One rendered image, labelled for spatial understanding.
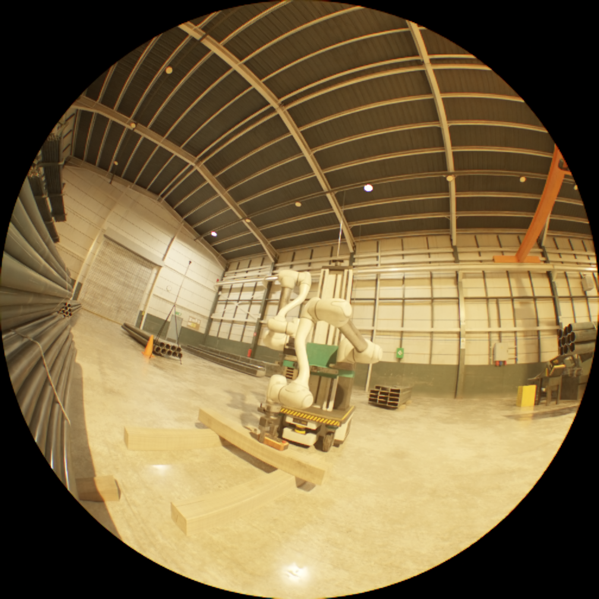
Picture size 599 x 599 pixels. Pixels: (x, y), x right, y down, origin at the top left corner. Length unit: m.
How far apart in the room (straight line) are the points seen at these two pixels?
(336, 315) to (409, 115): 9.19
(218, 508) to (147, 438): 0.59
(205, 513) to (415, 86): 10.23
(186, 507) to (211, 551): 0.17
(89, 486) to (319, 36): 9.74
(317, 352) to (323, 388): 0.36
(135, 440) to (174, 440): 0.24
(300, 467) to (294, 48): 9.83
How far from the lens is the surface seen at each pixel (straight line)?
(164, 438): 1.32
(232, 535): 0.91
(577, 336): 3.97
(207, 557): 0.83
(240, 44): 9.64
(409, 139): 10.02
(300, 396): 1.03
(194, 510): 0.84
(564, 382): 8.38
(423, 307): 10.86
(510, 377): 11.19
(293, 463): 1.16
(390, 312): 10.87
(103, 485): 0.95
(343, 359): 1.76
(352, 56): 9.31
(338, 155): 10.38
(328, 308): 1.21
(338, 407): 2.13
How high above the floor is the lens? 0.68
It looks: 18 degrees up
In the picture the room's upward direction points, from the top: 12 degrees clockwise
